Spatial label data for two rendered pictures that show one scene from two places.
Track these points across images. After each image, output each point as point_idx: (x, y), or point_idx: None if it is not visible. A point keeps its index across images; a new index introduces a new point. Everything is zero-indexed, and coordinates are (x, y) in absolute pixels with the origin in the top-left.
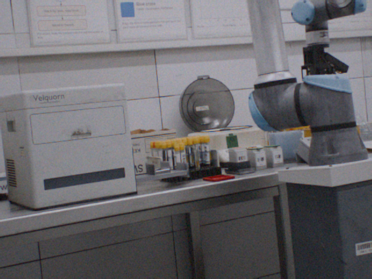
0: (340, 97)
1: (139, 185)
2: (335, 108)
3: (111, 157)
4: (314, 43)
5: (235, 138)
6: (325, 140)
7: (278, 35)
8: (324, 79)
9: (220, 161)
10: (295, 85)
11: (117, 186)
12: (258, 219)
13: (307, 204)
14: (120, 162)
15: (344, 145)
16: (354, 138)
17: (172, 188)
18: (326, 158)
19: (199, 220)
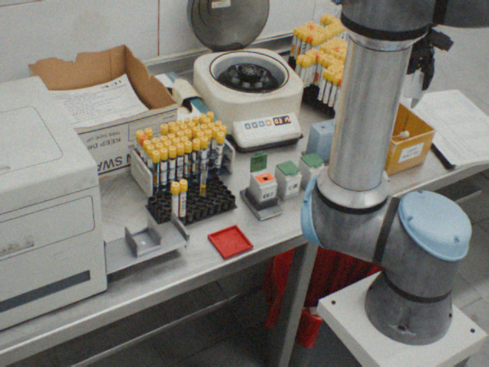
0: (449, 267)
1: (114, 223)
2: (434, 280)
3: (68, 263)
4: None
5: (263, 158)
6: (403, 310)
7: (384, 138)
8: (436, 244)
9: (234, 140)
10: (384, 215)
11: (77, 292)
12: None
13: (348, 358)
14: (83, 265)
15: (428, 324)
16: (444, 311)
17: (161, 277)
18: (396, 334)
19: None
